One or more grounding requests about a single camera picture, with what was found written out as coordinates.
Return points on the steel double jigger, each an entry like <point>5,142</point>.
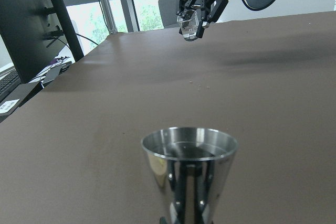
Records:
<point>190,165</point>

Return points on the clear glass measuring cup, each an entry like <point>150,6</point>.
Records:
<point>188,23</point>

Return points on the aluminium frame post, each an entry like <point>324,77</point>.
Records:
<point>108,16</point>

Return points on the black monitor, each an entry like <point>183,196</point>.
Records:
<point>35,32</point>

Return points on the black keyboard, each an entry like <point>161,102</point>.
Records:
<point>10,82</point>

